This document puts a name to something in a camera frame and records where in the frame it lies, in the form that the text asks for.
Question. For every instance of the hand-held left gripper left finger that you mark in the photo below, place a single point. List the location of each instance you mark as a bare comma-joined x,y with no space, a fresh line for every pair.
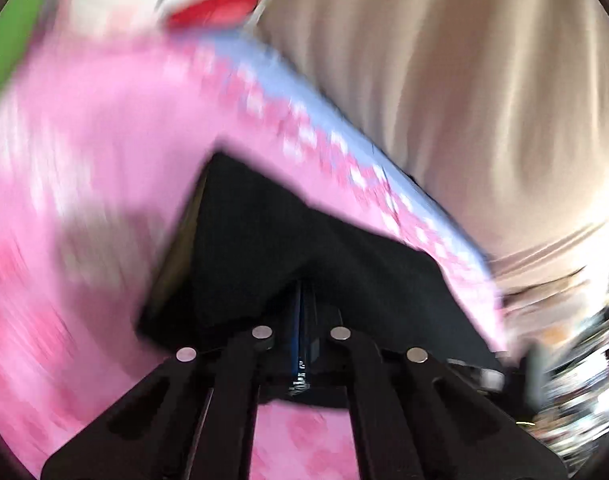
298,320

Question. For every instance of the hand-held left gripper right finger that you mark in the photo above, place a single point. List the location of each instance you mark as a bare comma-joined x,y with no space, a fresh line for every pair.
312,350

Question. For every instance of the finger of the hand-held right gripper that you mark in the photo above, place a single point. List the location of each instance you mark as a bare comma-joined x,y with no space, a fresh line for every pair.
479,374

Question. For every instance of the black pants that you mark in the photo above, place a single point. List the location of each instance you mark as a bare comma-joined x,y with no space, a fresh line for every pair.
264,240

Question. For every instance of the pink floral printed blanket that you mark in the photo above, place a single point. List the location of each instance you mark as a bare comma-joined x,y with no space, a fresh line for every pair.
109,170

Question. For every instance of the beige curtain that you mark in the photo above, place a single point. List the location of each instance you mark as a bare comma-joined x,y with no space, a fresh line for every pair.
434,85

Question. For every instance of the green panel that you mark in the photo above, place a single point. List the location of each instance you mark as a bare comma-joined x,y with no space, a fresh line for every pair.
19,25

